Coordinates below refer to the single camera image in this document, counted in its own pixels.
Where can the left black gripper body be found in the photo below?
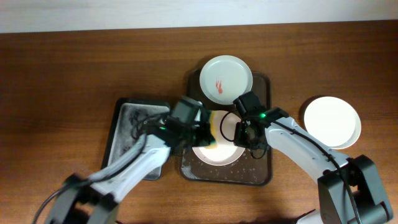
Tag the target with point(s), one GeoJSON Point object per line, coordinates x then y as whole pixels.
{"type": "Point", "coordinates": [201, 134]}

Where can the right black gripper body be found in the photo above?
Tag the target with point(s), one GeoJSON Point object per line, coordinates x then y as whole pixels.
{"type": "Point", "coordinates": [246, 137]}

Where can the pink plate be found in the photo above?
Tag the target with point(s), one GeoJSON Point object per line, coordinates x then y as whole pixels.
{"type": "Point", "coordinates": [225, 153]}

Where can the yellow green sponge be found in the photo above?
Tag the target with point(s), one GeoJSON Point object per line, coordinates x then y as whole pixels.
{"type": "Point", "coordinates": [213, 130]}

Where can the cream white plate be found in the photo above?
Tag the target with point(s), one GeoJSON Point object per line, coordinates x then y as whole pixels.
{"type": "Point", "coordinates": [332, 121]}

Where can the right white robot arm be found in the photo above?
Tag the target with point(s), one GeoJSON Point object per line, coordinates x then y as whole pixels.
{"type": "Point", "coordinates": [350, 190]}

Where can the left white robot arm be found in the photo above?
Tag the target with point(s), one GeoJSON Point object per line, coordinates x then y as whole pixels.
{"type": "Point", "coordinates": [96, 199]}

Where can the brown plastic serving tray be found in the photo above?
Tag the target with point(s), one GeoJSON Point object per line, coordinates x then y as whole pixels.
{"type": "Point", "coordinates": [246, 170]}

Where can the small black metal tray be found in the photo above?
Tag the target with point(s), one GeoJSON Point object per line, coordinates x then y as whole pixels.
{"type": "Point", "coordinates": [126, 124]}

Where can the light green dirty plate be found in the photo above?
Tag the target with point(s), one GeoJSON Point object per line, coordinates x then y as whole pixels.
{"type": "Point", "coordinates": [224, 78]}

